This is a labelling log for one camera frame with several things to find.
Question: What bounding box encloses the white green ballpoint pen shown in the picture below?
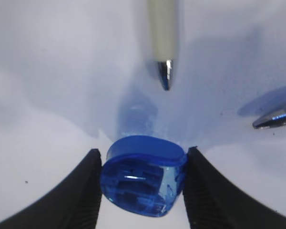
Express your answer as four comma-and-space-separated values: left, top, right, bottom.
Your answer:
147, 0, 178, 91

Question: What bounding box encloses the blue lead refill case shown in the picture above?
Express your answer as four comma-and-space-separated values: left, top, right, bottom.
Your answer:
100, 135, 187, 217

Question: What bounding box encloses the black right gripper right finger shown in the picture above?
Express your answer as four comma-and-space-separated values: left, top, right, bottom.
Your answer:
183, 147, 286, 229

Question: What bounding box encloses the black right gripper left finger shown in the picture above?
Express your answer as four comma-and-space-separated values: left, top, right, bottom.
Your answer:
0, 149, 102, 229

